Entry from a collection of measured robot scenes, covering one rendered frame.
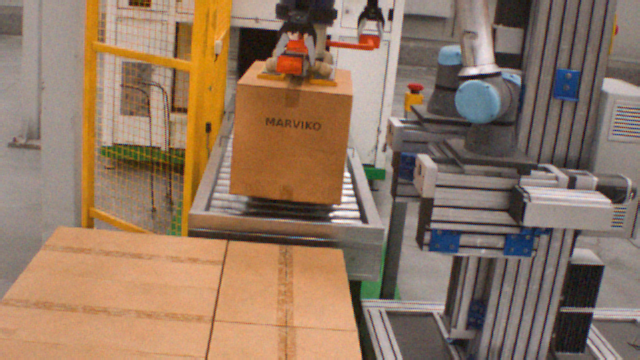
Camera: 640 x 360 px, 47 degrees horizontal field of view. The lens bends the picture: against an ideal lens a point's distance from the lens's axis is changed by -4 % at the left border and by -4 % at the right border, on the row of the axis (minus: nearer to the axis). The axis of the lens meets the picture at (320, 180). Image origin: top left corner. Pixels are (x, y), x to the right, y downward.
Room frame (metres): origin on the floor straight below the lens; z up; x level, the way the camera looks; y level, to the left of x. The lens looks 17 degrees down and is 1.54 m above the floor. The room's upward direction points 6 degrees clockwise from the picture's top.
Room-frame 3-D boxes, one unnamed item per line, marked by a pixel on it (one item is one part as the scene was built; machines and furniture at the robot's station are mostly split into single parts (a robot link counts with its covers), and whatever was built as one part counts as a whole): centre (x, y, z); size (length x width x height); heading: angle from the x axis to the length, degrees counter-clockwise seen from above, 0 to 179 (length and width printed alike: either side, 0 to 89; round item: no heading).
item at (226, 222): (2.56, 0.10, 0.58); 0.70 x 0.03 x 0.06; 94
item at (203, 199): (3.70, 0.51, 0.50); 2.31 x 0.05 x 0.19; 4
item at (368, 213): (3.75, -0.14, 0.50); 2.31 x 0.05 x 0.19; 4
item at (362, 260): (2.55, 0.10, 0.48); 0.70 x 0.03 x 0.15; 94
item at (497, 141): (2.13, -0.48, 1.09); 0.15 x 0.15 x 0.10
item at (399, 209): (3.17, -0.36, 0.50); 0.07 x 0.07 x 1.00; 4
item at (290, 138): (2.87, 0.12, 0.87); 0.60 x 0.40 x 0.40; 0
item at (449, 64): (2.63, -0.42, 1.20); 0.13 x 0.12 x 0.14; 131
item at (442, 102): (2.62, -0.42, 1.09); 0.15 x 0.15 x 0.10
